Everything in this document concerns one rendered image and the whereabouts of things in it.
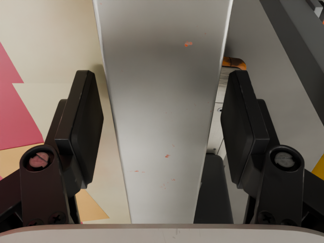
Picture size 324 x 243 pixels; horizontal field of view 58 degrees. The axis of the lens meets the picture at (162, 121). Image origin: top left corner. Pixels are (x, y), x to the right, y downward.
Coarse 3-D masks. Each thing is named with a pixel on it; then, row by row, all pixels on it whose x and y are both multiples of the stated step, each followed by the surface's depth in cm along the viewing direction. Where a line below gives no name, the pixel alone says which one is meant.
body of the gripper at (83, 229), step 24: (0, 240) 7; (24, 240) 7; (48, 240) 7; (72, 240) 7; (96, 240) 7; (120, 240) 7; (144, 240) 7; (168, 240) 7; (192, 240) 7; (216, 240) 7; (240, 240) 7; (264, 240) 7; (288, 240) 7; (312, 240) 7
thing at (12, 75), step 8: (0, 48) 13; (0, 56) 13; (8, 56) 13; (0, 64) 13; (8, 64) 13; (0, 72) 14; (8, 72) 14; (16, 72) 14; (0, 80) 14; (8, 80) 14; (16, 80) 14
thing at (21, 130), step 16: (0, 96) 15; (16, 96) 15; (0, 112) 16; (16, 112) 16; (0, 128) 17; (16, 128) 17; (32, 128) 17; (0, 144) 18; (16, 144) 18; (32, 144) 18; (0, 176) 20
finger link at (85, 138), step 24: (72, 96) 11; (96, 96) 13; (72, 120) 10; (96, 120) 13; (48, 144) 10; (72, 144) 10; (96, 144) 13; (72, 168) 10; (0, 192) 9; (72, 192) 11; (0, 216) 9
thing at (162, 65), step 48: (96, 0) 8; (144, 0) 8; (192, 0) 8; (144, 48) 9; (192, 48) 9; (144, 96) 10; (192, 96) 10; (144, 144) 12; (192, 144) 12; (144, 192) 15; (192, 192) 15
